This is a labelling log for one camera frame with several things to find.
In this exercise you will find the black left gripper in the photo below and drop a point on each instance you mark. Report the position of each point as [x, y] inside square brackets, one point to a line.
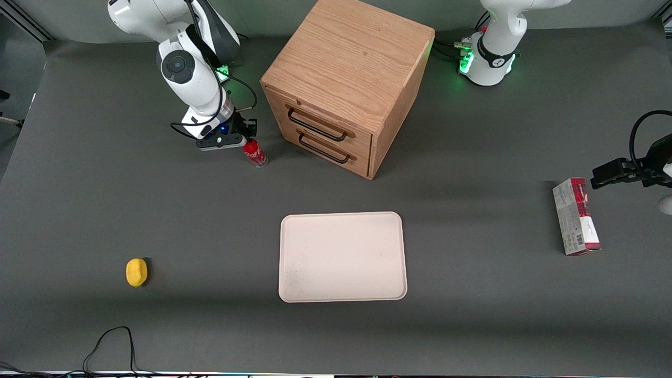
[652, 164]

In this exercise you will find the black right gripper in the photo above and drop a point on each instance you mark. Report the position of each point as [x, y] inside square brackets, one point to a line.
[242, 127]

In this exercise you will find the red coke bottle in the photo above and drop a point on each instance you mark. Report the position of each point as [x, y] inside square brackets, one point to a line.
[255, 154]

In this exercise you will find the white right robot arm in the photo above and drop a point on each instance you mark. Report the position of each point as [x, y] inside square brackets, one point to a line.
[194, 79]

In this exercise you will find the beige plastic tray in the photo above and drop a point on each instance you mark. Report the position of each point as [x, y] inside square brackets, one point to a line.
[341, 257]

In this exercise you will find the grey and red carton box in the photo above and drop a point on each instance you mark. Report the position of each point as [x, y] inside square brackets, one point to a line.
[575, 218]

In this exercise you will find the wooden drawer cabinet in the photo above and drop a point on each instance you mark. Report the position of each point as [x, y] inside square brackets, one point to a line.
[346, 58]

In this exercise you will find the yellow lemon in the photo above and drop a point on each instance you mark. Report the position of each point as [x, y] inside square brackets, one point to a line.
[136, 272]

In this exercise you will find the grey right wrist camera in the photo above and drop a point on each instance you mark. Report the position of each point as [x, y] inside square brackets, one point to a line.
[220, 143]

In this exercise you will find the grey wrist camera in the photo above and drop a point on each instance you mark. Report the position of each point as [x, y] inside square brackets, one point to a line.
[667, 205]
[220, 143]

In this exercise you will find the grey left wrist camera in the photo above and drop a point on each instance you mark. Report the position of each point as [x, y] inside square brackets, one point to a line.
[667, 205]

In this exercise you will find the black metal frame rail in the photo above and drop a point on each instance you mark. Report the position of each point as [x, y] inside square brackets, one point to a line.
[26, 21]

